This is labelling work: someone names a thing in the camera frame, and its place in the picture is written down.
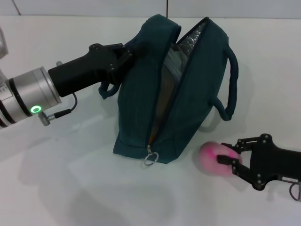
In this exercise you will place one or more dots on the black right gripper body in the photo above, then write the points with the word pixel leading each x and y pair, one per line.
pixel 277 164

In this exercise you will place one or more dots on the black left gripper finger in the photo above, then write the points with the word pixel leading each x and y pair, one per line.
pixel 124 51
pixel 121 68

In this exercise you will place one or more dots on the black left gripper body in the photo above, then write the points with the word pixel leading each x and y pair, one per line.
pixel 82 70

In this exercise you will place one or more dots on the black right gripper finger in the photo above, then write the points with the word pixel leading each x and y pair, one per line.
pixel 237 167
pixel 247 144

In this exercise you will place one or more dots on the pink peach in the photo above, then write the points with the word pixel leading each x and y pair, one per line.
pixel 209 155

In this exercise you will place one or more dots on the dark teal fabric lunch bag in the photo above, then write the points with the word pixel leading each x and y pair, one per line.
pixel 200 106

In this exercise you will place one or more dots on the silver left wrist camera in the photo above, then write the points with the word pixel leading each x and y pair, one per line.
pixel 3 47

